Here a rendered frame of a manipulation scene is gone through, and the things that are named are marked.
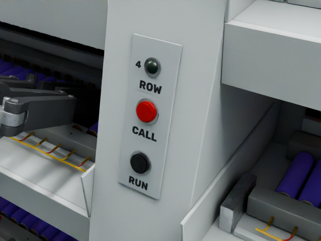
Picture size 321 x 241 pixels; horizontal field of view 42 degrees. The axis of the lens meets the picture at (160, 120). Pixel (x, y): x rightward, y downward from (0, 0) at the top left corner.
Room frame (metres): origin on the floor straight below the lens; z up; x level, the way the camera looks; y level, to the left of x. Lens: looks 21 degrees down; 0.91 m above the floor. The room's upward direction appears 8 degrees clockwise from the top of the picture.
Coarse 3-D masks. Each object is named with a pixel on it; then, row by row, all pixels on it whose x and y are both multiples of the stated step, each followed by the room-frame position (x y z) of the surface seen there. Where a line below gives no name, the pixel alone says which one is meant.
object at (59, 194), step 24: (48, 48) 0.59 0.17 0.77; (72, 48) 0.57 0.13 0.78; (0, 144) 0.42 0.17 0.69; (0, 168) 0.39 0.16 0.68; (24, 168) 0.39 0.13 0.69; (48, 168) 0.39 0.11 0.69; (72, 168) 0.39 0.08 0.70; (0, 192) 0.40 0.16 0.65; (24, 192) 0.37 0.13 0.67; (48, 192) 0.35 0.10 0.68; (72, 192) 0.35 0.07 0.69; (48, 216) 0.36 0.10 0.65; (72, 216) 0.34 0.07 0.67
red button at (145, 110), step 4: (140, 104) 0.29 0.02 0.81; (144, 104) 0.29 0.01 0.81; (148, 104) 0.29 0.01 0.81; (140, 108) 0.29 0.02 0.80; (144, 108) 0.29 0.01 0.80; (148, 108) 0.29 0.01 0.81; (152, 108) 0.29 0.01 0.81; (140, 112) 0.29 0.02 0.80; (144, 112) 0.29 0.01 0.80; (148, 112) 0.29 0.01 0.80; (152, 112) 0.29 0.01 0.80; (140, 116) 0.29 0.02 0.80; (144, 116) 0.29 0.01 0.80; (148, 116) 0.29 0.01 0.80; (152, 116) 0.29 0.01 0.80; (144, 120) 0.29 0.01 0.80; (148, 120) 0.29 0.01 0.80
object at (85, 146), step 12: (36, 132) 0.43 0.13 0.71; (48, 132) 0.41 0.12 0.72; (60, 132) 0.41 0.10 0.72; (72, 132) 0.41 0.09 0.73; (84, 132) 0.41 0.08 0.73; (24, 144) 0.41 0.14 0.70; (60, 144) 0.41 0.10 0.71; (72, 144) 0.40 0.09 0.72; (84, 144) 0.39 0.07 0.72; (84, 156) 0.39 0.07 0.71
